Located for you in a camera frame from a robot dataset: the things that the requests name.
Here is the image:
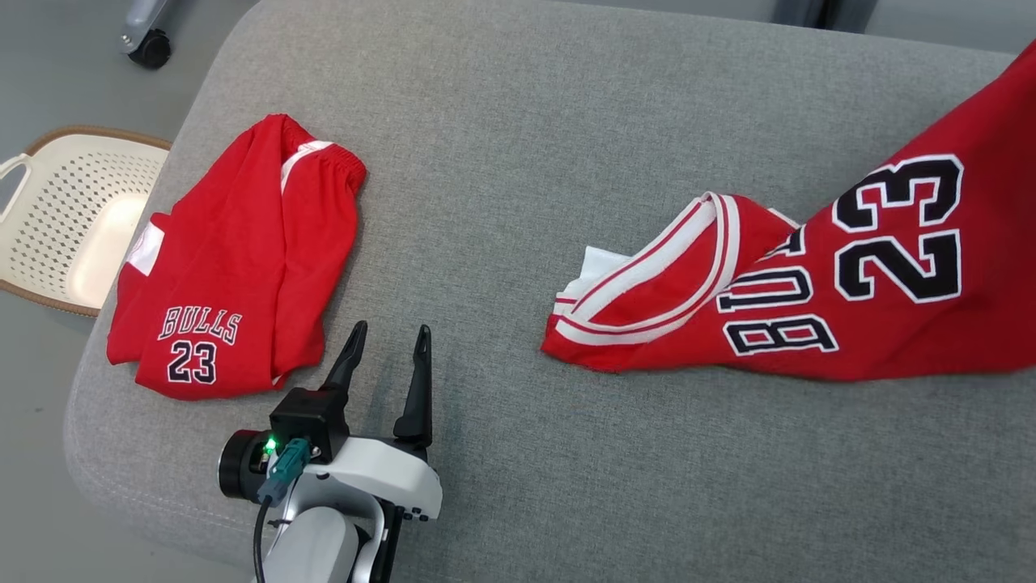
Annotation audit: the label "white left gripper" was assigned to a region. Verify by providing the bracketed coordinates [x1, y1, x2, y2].
[219, 321, 443, 521]

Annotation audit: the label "red Bulls shorts white stripe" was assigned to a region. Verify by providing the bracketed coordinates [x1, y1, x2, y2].
[107, 113, 367, 402]

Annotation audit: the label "red Bulls jersey white sleeves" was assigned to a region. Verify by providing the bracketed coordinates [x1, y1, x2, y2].
[541, 40, 1036, 381]

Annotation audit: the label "cream perforated laundry basket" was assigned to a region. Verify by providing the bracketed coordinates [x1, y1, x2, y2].
[0, 126, 172, 317]

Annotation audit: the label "black caster wheel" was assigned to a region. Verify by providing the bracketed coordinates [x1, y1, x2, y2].
[129, 30, 172, 70]

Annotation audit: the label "grey metal desk leg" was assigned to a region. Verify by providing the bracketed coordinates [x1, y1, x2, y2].
[120, 0, 171, 51]

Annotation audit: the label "grey partition foot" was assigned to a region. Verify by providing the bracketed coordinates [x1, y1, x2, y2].
[832, 0, 871, 33]
[773, 0, 826, 28]

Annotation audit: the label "left camera cable teal plug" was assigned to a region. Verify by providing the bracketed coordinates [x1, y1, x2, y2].
[253, 437, 312, 583]

